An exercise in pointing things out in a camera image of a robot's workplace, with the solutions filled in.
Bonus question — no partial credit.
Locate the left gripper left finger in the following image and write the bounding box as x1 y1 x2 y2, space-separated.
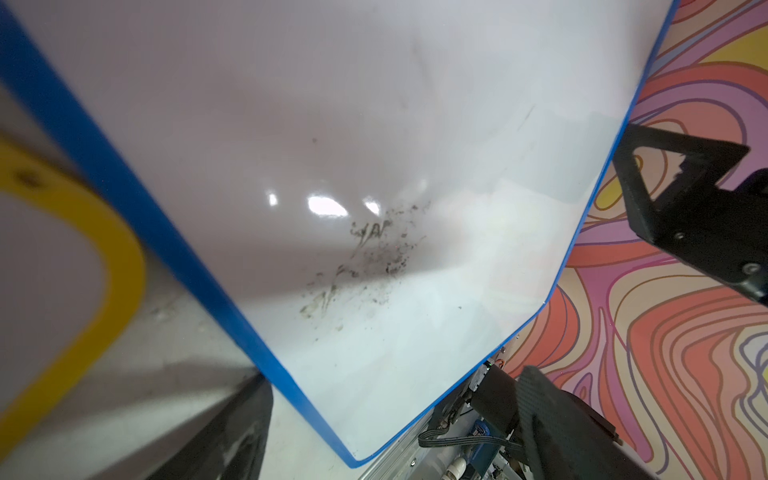
149 374 274 479

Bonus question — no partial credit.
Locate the yellow-framed whiteboard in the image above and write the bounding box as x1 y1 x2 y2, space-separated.
1 138 147 456

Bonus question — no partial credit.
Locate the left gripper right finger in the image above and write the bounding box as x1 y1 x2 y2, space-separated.
517 366 656 479

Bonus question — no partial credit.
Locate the smudged blue-framed whiteboard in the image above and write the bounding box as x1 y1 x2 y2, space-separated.
1 1 677 468

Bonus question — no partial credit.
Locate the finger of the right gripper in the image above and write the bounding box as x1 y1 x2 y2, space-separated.
612 124 767 304

